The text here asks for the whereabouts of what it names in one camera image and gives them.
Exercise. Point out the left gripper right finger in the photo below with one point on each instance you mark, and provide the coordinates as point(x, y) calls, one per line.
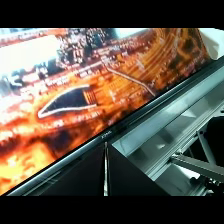
point(130, 180)

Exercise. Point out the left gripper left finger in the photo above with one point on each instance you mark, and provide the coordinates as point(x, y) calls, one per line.
point(85, 178)

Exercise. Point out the silver frame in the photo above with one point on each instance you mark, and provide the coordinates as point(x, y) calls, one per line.
point(173, 133)

